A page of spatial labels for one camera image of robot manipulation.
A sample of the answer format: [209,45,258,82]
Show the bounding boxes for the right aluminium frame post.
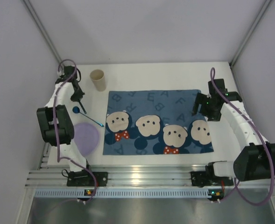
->
[229,0,275,68]

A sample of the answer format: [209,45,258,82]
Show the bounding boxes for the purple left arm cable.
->
[54,59,98,203]

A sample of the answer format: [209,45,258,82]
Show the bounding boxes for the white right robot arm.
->
[192,79,275,182]

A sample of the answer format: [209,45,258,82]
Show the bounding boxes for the blue cartoon bear placemat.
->
[103,90,214,155]

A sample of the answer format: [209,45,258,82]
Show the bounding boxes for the aluminium front rail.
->
[25,164,275,187]

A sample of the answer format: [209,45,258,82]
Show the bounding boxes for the perforated grey cable duct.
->
[34,188,226,199]

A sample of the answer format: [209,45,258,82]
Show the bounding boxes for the beige cup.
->
[90,69,106,91]

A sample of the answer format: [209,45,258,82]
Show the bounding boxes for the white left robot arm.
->
[36,65,87,173]

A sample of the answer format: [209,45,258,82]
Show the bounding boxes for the aluminium frame post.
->
[229,0,275,68]
[21,0,62,63]

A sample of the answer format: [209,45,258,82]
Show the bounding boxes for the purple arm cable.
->
[54,59,98,203]
[210,67,275,207]

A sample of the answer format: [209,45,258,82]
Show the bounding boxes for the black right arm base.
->
[190,162,233,188]

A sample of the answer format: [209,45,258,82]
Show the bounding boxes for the blue metal spoon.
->
[72,106,104,127]

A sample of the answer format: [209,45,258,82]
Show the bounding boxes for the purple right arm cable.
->
[210,67,275,207]

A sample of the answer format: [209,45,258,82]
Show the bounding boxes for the purple plate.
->
[74,122,99,157]

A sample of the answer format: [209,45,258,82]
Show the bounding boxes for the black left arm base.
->
[66,170,108,187]

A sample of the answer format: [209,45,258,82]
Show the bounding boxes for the left aluminium frame post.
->
[21,0,62,63]

